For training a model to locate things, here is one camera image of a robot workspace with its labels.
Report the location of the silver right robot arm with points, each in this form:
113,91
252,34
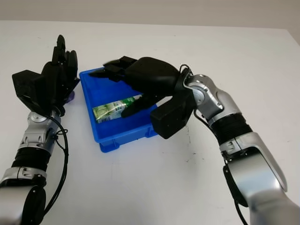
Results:
246,175

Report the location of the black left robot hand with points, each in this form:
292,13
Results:
58,82

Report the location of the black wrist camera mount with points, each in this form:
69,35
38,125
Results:
171,119
25,84

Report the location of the silver purple can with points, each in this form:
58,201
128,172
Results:
71,96

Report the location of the green toothpaste box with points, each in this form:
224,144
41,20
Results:
107,111

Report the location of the blue plastic tray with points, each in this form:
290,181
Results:
122,131

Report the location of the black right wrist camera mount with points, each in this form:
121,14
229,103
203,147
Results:
171,119

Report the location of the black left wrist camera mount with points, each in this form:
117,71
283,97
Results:
25,84

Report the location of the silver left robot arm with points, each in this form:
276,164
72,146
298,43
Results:
35,136

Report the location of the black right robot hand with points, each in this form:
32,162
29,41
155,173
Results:
152,75

